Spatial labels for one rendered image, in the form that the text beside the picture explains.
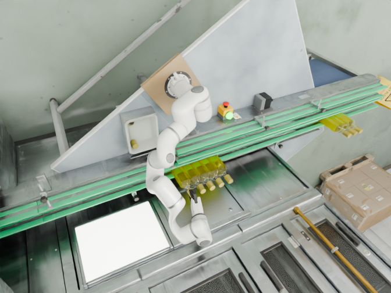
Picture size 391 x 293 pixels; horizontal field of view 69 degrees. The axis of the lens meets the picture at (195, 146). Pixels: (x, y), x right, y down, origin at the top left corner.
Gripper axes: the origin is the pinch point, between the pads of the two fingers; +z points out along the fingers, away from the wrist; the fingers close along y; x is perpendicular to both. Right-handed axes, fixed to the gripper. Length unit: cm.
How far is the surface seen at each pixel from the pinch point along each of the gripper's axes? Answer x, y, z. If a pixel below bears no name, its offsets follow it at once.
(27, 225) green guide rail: 82, -3, 0
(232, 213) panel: -21.1, -12.5, -7.2
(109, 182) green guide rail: 42.2, 4.2, 13.4
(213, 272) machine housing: -3.0, -16.7, -34.8
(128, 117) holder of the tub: 28, 34, 29
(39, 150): 93, -14, 72
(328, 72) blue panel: -134, 13, 93
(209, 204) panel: -10.3, -12.5, 1.1
